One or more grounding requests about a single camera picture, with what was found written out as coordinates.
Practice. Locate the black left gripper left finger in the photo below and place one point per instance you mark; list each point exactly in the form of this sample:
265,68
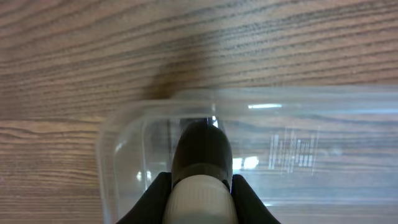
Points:
150,208

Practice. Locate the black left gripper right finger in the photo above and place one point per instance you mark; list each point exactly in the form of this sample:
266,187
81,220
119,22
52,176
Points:
249,208

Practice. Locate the clear plastic container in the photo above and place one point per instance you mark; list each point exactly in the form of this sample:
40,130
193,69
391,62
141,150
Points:
312,155

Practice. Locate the dark bottle white cap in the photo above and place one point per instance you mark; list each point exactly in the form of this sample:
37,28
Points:
202,171

